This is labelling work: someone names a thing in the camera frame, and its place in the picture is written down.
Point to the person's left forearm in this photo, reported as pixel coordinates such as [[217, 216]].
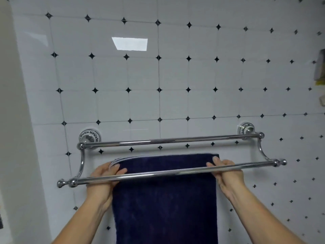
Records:
[[81, 223]]

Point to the person's left thumb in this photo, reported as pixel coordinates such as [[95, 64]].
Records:
[[119, 172]]

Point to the pale wall-mounted holder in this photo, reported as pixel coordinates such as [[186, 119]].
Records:
[[320, 66]]

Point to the person's right hand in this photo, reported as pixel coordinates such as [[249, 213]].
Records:
[[229, 179]]

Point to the person's left hand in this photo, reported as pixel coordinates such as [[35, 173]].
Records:
[[99, 185]]

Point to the navy blue towel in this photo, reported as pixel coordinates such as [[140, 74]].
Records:
[[165, 200]]

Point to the person's right forearm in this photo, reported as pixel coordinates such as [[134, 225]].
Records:
[[261, 218]]

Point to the chrome double towel rack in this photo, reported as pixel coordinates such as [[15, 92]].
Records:
[[165, 140]]

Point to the person's right thumb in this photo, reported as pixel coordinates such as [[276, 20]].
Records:
[[212, 167]]

